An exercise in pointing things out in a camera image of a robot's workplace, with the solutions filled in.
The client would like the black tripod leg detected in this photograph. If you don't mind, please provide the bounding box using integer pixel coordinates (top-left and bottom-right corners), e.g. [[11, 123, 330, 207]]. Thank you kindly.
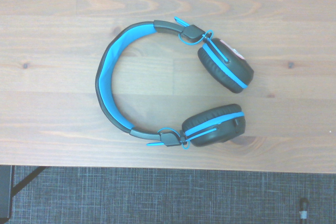
[[298, 197, 310, 224]]

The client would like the black and blue headphone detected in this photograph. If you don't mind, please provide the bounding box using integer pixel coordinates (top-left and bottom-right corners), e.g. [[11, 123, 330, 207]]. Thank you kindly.
[[94, 16, 255, 150]]

